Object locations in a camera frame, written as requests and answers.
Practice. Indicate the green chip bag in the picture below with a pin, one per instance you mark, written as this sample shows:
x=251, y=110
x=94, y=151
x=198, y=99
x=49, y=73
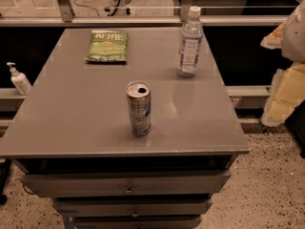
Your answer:
x=107, y=46

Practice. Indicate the clear plastic water bottle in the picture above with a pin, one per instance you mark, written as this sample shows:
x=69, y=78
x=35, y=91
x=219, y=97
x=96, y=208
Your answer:
x=190, y=43

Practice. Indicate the grey metal rail frame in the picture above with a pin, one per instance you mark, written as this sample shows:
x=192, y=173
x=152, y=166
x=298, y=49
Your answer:
x=29, y=27

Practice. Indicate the middle grey drawer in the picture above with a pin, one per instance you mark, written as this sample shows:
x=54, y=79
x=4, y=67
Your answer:
x=133, y=207

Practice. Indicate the silver blue redbull can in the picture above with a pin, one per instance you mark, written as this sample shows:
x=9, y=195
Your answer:
x=138, y=94

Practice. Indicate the grey drawer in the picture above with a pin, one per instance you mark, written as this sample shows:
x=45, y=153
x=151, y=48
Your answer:
x=154, y=222
x=133, y=207
x=126, y=184

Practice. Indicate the grey drawer cabinet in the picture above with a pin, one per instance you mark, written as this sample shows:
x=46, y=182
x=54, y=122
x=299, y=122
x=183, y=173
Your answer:
x=75, y=119

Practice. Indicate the white pump soap bottle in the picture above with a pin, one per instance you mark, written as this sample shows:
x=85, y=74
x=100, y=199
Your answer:
x=19, y=80

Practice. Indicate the top grey drawer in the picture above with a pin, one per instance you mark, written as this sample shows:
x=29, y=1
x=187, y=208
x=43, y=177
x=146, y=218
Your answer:
x=126, y=184

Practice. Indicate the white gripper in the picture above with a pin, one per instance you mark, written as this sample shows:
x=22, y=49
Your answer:
x=294, y=38

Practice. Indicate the bottom grey drawer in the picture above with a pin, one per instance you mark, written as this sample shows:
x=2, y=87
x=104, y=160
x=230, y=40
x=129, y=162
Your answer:
x=154, y=222

